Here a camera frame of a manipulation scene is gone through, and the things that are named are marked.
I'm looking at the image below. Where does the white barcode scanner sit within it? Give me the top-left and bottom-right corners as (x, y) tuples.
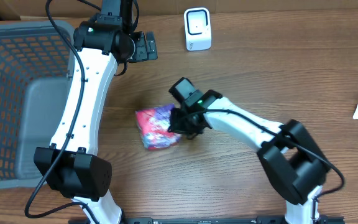
(183, 7), (212, 51)

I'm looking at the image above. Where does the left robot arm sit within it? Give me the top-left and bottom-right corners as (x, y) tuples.
(34, 1), (157, 224)

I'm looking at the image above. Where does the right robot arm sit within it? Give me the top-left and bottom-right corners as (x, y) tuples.
(168, 78), (331, 223)

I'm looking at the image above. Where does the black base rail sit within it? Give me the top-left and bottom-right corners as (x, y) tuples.
(68, 216), (346, 224)

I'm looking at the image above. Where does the grey plastic shopping basket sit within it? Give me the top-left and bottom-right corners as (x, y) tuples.
(0, 21), (74, 189)

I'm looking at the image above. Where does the red purple snack pack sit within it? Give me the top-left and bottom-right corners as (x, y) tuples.
(135, 104), (181, 151)

